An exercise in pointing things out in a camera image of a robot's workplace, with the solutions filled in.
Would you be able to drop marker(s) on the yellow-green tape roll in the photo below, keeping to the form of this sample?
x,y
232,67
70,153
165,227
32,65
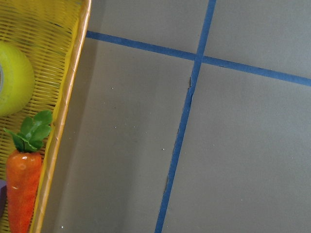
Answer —
x,y
17,79

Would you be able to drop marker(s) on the yellow woven plastic basket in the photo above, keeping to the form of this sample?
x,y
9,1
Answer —
x,y
51,33

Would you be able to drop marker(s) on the orange toy carrot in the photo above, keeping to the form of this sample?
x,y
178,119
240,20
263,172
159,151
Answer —
x,y
23,169

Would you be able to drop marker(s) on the purple foam block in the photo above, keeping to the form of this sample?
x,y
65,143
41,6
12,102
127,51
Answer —
x,y
3,192

